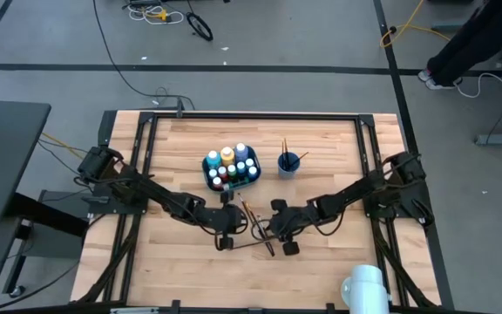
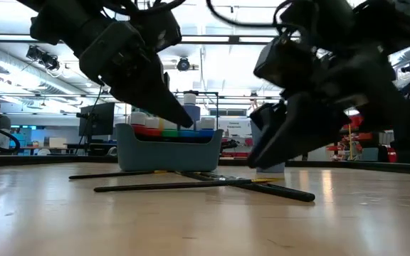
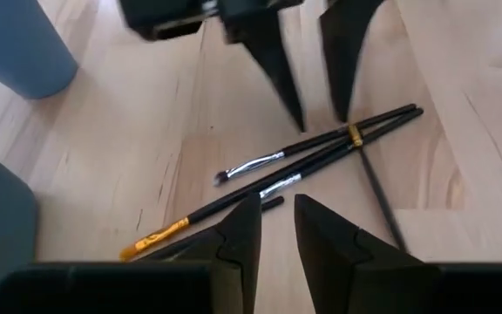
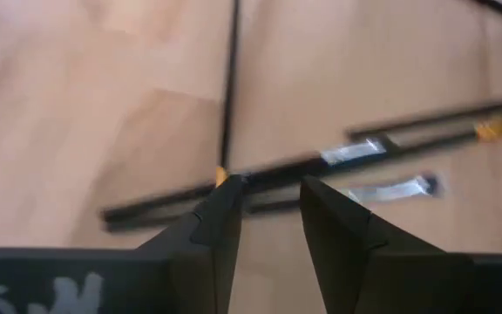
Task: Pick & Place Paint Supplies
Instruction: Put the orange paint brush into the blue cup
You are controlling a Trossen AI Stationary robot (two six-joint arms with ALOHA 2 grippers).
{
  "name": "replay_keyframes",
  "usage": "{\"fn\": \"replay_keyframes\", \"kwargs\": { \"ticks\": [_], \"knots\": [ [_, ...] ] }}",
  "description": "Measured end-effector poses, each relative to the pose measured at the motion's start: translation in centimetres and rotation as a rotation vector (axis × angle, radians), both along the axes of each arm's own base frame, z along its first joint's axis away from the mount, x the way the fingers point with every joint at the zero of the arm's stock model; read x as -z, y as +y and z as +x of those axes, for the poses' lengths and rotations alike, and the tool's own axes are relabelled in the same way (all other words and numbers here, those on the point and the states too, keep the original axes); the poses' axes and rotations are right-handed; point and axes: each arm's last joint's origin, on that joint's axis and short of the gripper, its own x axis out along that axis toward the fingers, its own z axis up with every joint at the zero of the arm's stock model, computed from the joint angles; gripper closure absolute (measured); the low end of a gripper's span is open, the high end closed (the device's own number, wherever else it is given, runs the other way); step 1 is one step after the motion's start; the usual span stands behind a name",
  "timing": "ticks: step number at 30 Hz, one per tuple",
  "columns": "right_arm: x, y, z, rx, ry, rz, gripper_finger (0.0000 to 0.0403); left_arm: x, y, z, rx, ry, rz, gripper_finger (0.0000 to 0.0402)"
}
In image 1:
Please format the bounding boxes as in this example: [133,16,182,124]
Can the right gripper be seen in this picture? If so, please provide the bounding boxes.
[268,199,311,257]

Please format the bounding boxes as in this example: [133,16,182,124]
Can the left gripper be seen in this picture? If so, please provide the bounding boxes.
[210,190,248,252]

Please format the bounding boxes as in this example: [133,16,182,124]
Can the black paintbrush silver ferrule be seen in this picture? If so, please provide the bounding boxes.
[231,239,275,251]
[254,215,272,242]

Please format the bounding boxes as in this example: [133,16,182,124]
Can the large teal paint bottle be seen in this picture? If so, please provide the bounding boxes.
[205,149,221,169]

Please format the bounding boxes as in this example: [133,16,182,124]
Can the large yellow paint bottle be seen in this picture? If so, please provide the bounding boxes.
[220,146,236,167]

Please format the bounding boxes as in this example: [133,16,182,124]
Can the teal plastic bin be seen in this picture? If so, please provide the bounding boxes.
[200,144,262,194]

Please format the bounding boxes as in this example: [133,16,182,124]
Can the blue plastic cup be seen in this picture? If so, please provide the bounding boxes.
[276,151,302,180]

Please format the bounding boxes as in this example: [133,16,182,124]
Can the grey desk foot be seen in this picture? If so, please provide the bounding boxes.
[429,17,455,34]
[473,132,502,147]

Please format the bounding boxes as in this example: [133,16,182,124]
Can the black desk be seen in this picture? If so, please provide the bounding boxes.
[0,98,52,222]

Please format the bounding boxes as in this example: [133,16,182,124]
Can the person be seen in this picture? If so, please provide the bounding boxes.
[416,0,502,92]

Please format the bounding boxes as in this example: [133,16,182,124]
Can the white cylinder mount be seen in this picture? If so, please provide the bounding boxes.
[340,263,391,314]

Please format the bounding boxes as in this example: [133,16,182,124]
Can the black desk leg frame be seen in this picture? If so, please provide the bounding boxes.
[0,191,90,313]

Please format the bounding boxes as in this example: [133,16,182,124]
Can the yellow wire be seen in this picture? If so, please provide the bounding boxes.
[40,132,87,160]

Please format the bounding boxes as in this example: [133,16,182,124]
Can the coiled black cable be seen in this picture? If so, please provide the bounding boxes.
[185,11,214,43]

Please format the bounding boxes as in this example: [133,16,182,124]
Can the white cable bundle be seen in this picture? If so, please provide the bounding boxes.
[126,2,186,25]

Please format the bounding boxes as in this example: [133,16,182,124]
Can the long black cable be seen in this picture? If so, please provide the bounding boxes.
[91,0,197,112]

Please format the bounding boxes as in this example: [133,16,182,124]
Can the yellow extension cord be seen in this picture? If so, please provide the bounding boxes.
[379,0,452,49]

